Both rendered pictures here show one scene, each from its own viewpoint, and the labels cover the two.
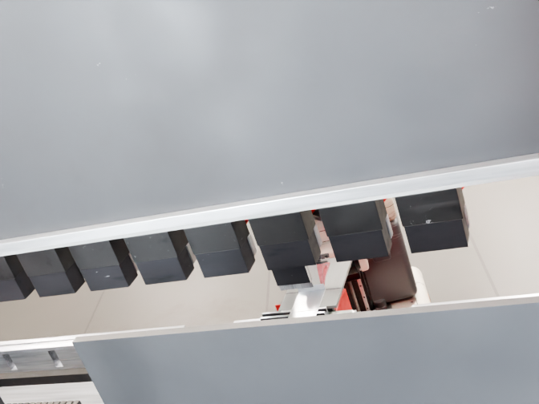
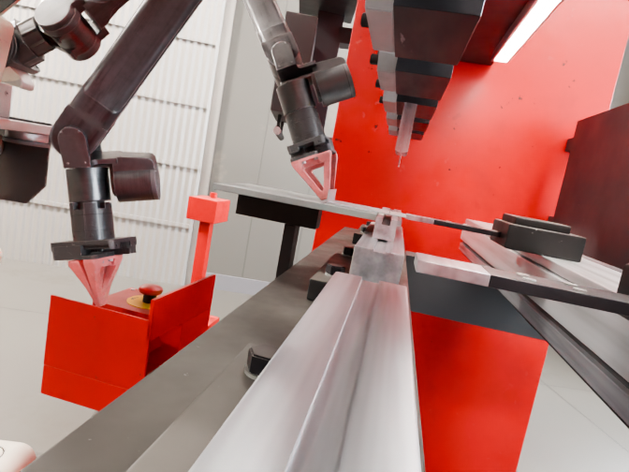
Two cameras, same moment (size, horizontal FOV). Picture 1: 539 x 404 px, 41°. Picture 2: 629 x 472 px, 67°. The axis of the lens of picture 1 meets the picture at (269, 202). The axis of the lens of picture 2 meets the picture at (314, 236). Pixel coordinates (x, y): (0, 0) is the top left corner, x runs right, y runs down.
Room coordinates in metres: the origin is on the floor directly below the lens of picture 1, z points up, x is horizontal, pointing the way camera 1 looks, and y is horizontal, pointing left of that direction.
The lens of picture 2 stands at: (2.10, 0.75, 1.05)
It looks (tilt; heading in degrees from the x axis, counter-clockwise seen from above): 8 degrees down; 254
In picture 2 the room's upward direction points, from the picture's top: 10 degrees clockwise
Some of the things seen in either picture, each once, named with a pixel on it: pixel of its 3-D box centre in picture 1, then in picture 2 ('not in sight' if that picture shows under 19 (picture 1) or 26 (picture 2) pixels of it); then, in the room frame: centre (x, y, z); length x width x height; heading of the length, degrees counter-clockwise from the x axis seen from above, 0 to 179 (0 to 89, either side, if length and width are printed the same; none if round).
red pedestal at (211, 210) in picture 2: not in sight; (199, 266); (1.95, -1.90, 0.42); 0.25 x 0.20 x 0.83; 155
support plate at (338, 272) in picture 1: (317, 283); (303, 199); (1.90, -0.05, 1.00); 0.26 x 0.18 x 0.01; 155
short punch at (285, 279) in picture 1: (292, 275); (404, 137); (1.76, 0.01, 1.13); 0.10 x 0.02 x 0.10; 65
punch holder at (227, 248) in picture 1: (221, 243); (425, 19); (1.84, 0.17, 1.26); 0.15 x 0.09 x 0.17; 65
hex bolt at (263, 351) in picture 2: not in sight; (266, 361); (2.03, 0.44, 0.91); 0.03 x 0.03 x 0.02
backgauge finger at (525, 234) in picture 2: not in sight; (487, 226); (1.62, 0.08, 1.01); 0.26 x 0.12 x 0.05; 155
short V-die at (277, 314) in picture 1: (293, 317); (387, 223); (1.78, 0.04, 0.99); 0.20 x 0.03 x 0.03; 65
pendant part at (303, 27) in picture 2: not in sight; (294, 75); (1.72, -1.28, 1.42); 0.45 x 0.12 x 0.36; 77
